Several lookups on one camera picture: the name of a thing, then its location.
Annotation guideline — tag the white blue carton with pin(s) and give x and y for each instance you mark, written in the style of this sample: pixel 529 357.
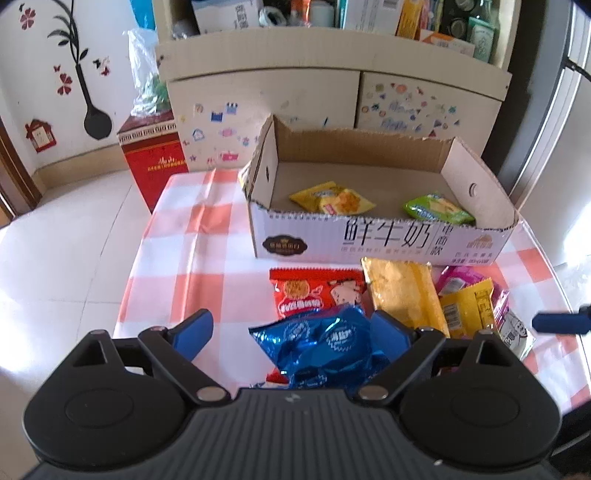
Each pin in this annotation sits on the white blue carton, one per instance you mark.
pixel 226 14

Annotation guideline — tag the clear plastic bag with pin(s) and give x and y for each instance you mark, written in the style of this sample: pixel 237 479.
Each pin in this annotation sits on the clear plastic bag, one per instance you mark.
pixel 147 83

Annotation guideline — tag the white chef print snack packet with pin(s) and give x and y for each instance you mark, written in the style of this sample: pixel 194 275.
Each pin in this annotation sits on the white chef print snack packet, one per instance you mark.
pixel 517 332

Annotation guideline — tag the red snack packet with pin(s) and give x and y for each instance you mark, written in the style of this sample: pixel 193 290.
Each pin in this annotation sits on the red snack packet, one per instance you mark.
pixel 304 295

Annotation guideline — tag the black vase wall sticker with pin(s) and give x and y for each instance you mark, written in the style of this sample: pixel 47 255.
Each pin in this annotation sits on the black vase wall sticker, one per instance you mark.
pixel 94 120

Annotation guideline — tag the cream cabinet with stickers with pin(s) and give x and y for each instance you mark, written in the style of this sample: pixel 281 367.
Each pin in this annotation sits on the cream cabinet with stickers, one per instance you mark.
pixel 277 92

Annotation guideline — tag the yellow-orange striped snack packet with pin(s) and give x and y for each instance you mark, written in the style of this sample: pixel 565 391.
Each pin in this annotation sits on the yellow-orange striped snack packet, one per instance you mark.
pixel 401 290

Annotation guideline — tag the green snack packet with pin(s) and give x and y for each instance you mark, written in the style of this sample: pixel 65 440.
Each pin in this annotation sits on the green snack packet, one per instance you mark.
pixel 434 210

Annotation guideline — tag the small yellow snack packet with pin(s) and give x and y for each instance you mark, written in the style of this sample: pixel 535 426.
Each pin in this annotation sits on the small yellow snack packet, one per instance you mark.
pixel 466 309

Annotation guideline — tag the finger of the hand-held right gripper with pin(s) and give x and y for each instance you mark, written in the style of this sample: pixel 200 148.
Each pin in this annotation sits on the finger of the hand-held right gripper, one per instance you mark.
pixel 554 321

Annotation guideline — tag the red gift box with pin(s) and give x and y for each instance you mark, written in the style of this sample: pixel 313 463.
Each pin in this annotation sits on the red gift box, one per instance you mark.
pixel 157 161

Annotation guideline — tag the magenta snack packet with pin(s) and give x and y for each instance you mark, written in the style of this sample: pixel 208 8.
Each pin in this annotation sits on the magenta snack packet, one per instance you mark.
pixel 461 277

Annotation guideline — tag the silver refrigerator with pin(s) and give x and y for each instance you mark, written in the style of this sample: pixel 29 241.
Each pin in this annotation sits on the silver refrigerator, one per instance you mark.
pixel 568 138

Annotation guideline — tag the red house wall sticker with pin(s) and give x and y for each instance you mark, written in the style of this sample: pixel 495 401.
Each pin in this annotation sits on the red house wall sticker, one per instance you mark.
pixel 40 136

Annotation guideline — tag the wooden door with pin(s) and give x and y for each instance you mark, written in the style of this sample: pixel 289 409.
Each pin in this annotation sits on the wooden door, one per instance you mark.
pixel 18 175

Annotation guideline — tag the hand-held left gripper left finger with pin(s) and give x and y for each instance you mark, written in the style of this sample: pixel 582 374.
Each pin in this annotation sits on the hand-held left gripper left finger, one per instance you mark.
pixel 194 332

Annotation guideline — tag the yellow box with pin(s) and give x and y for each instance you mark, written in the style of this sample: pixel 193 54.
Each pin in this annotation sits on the yellow box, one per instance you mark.
pixel 413 18

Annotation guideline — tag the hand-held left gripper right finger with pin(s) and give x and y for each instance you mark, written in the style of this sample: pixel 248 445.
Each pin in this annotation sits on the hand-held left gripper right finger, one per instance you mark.
pixel 388 337

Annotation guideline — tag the orange white checkered tablecloth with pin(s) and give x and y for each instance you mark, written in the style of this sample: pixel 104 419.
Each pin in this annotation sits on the orange white checkered tablecloth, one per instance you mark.
pixel 194 240

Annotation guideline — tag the green box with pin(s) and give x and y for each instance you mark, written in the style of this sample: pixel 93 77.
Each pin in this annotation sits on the green box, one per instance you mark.
pixel 482 39

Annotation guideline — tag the orange white box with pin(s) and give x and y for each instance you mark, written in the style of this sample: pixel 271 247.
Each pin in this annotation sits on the orange white box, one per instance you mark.
pixel 445 44

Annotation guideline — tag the blue foil snack packet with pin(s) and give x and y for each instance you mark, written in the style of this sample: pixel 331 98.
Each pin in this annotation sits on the blue foil snack packet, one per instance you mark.
pixel 314 341

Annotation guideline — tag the pink white snack packet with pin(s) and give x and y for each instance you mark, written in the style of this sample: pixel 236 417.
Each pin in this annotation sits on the pink white snack packet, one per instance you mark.
pixel 501 302

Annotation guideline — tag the white cardboard box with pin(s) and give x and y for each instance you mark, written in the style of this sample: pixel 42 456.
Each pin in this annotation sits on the white cardboard box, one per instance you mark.
pixel 300 240

